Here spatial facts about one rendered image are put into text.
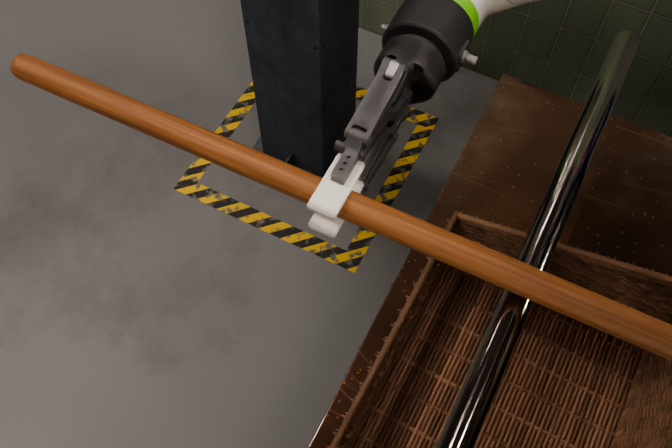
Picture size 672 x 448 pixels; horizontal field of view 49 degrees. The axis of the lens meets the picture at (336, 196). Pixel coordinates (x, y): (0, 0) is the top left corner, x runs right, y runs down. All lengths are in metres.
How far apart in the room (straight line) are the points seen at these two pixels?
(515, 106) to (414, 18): 0.82
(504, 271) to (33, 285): 1.64
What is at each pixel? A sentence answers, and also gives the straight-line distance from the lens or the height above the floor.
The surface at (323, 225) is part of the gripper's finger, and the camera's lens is 0.73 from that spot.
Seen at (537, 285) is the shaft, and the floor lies 1.21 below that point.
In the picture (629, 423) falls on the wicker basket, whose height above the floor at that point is 0.61.
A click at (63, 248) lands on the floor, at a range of 2.17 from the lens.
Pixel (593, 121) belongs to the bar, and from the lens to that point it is 0.85.
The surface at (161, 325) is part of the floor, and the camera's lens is 2.00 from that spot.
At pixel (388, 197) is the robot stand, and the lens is 2.12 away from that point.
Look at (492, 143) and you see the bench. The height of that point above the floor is 0.58.
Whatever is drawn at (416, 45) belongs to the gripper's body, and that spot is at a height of 1.23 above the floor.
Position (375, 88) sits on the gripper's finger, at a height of 1.25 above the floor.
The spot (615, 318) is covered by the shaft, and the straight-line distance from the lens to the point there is 0.70.
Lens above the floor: 1.82
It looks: 59 degrees down
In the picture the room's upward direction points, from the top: straight up
